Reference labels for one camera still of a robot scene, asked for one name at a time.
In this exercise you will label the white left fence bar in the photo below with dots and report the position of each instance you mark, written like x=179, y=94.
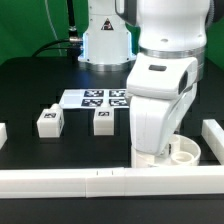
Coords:
x=3, y=134

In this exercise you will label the white front fence bar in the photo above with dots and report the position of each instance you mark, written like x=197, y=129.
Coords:
x=109, y=182

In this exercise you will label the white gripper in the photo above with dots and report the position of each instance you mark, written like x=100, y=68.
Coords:
x=161, y=91

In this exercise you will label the white marker sheet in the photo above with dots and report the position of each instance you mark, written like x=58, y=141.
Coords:
x=92, y=98

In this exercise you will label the white right fence bar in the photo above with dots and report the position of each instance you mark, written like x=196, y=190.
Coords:
x=213, y=135

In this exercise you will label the white fence bar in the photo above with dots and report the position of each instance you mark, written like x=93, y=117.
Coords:
x=109, y=182
x=3, y=134
x=213, y=135

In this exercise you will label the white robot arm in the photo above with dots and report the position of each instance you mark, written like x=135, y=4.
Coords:
x=166, y=40

